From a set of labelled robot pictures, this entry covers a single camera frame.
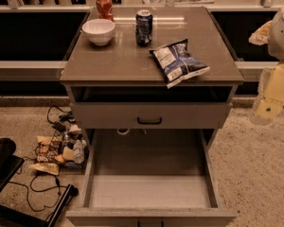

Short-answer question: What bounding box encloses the grey drawer cabinet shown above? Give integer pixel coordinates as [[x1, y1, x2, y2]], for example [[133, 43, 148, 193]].
[[59, 6, 245, 134]]

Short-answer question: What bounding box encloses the blue soda can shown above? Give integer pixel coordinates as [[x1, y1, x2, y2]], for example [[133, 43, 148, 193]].
[[135, 9, 152, 46]]

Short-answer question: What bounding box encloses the orange soda can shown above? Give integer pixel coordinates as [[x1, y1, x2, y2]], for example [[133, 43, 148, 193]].
[[96, 0, 114, 21]]

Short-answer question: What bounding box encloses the blue white chip bag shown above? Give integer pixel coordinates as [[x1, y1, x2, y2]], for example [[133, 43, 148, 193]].
[[150, 39, 210, 88]]

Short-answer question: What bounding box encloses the clear plastic bottle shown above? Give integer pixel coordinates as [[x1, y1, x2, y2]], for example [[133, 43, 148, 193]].
[[73, 140, 84, 164]]

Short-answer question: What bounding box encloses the white ceramic bowl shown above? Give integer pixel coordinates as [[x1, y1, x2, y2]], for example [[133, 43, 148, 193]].
[[82, 19, 115, 45]]

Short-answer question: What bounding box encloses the black cable on floor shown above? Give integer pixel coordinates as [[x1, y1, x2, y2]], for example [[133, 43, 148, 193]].
[[8, 173, 80, 214]]

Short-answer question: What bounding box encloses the black chair base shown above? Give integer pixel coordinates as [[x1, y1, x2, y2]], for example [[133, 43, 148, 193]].
[[0, 138, 78, 227]]

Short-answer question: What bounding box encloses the grey drawer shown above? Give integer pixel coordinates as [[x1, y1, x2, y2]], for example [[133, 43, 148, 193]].
[[66, 129, 237, 227], [69, 86, 233, 131]]

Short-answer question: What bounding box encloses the black power adapter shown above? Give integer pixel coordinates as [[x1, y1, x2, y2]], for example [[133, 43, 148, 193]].
[[52, 121, 66, 132]]

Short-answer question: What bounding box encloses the yellow snack bag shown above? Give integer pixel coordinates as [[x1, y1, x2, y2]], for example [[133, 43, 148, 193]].
[[30, 163, 59, 176]]

